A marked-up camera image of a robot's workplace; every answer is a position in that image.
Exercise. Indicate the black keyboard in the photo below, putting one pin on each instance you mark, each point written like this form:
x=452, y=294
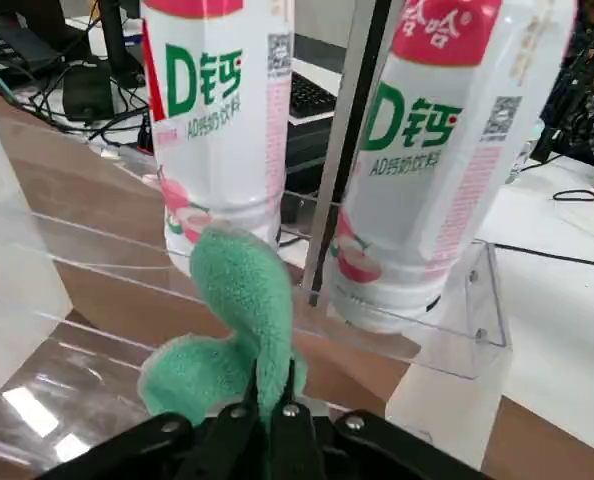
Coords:
x=312, y=97

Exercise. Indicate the white milk drink bottle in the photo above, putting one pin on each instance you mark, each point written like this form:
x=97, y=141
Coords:
x=427, y=175
x=212, y=125

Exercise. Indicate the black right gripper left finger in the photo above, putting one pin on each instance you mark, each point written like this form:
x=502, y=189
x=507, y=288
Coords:
x=227, y=440

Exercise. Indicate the green cloth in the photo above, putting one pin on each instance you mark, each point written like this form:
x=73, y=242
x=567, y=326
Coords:
x=237, y=300

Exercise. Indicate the clear acrylic shelf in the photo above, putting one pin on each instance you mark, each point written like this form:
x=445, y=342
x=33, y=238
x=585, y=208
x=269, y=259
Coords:
x=7, y=225

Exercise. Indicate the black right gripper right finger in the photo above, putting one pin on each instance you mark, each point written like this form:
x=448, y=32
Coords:
x=297, y=440

